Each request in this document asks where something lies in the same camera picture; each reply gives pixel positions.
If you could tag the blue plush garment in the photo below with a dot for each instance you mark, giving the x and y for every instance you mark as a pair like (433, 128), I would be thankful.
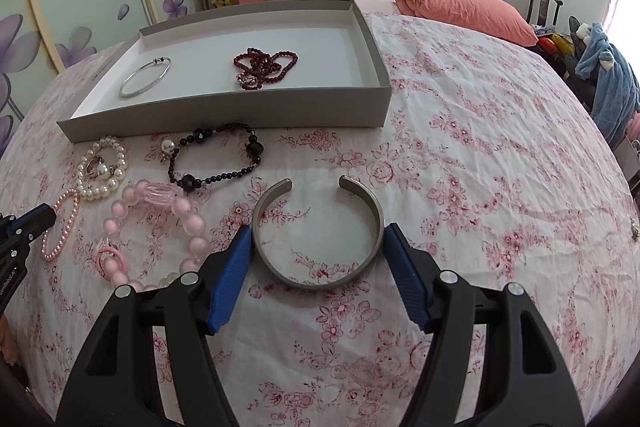
(612, 87)

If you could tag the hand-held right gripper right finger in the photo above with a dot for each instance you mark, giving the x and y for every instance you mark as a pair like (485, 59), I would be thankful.
(406, 277)

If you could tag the colourful toy pile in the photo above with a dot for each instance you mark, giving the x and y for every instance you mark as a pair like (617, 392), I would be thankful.
(555, 43)

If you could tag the pink floral bedsheet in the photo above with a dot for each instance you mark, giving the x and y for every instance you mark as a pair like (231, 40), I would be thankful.
(475, 157)

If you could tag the thin silver bangle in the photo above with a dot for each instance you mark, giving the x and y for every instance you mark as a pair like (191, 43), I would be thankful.
(122, 92)

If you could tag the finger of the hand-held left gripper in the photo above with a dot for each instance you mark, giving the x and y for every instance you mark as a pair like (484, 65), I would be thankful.
(36, 219)

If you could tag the orange folded quilt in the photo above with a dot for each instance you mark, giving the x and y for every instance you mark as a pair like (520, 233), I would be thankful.
(465, 9)

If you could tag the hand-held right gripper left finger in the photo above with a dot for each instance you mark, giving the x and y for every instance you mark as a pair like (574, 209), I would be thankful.
(231, 277)

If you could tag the black wooden chair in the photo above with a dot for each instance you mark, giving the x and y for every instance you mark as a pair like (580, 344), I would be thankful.
(542, 4)

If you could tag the silver cuff bangle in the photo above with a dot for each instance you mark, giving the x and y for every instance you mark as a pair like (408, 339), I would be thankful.
(310, 283)

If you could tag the grey cardboard box tray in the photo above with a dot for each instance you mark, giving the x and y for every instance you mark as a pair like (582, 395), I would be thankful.
(225, 113)

